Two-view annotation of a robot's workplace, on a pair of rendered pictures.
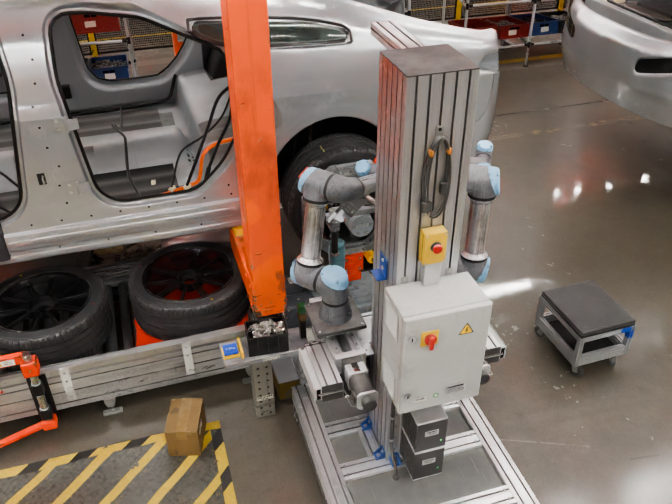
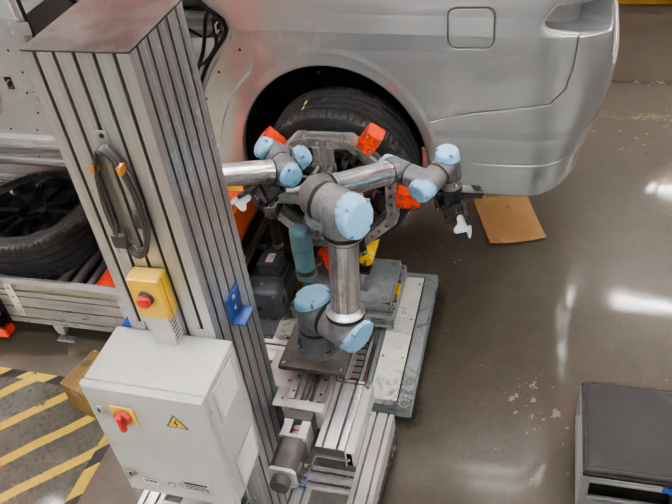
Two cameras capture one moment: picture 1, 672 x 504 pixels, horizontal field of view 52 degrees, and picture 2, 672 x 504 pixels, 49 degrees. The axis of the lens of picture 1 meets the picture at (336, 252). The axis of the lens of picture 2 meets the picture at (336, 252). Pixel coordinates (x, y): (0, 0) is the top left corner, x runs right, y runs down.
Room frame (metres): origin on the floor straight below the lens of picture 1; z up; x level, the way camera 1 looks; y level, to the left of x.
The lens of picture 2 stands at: (1.23, -1.54, 2.61)
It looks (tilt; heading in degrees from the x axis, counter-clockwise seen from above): 40 degrees down; 37
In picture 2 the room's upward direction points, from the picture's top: 8 degrees counter-clockwise
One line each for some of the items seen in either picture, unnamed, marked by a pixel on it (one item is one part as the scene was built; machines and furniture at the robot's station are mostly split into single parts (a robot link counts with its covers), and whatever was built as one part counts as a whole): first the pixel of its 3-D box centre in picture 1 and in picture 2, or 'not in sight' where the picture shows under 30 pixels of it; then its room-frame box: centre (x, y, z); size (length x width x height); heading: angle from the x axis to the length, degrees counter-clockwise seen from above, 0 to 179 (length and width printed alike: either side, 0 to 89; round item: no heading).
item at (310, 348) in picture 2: not in sight; (318, 333); (2.51, -0.47, 0.87); 0.15 x 0.15 x 0.10
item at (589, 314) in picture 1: (583, 327); (628, 456); (3.01, -1.41, 0.17); 0.43 x 0.36 x 0.34; 18
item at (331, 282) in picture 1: (333, 283); not in sight; (2.37, 0.01, 0.98); 0.13 x 0.12 x 0.14; 57
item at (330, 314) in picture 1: (334, 305); not in sight; (2.37, 0.01, 0.87); 0.15 x 0.15 x 0.10
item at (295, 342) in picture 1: (264, 347); not in sight; (2.57, 0.36, 0.44); 0.43 x 0.17 x 0.03; 108
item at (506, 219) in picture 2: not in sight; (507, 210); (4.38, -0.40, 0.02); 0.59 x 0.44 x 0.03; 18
